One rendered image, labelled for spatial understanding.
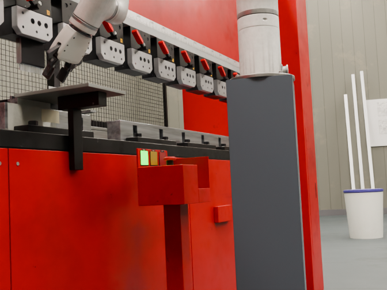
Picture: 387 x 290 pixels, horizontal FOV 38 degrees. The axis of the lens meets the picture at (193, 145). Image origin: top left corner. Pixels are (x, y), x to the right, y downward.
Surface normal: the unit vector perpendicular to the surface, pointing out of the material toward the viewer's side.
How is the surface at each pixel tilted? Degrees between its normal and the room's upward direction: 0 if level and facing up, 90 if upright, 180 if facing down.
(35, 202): 90
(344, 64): 90
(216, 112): 90
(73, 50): 132
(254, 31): 90
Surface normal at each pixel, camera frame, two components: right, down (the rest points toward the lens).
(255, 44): -0.32, -0.06
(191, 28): 0.89, -0.07
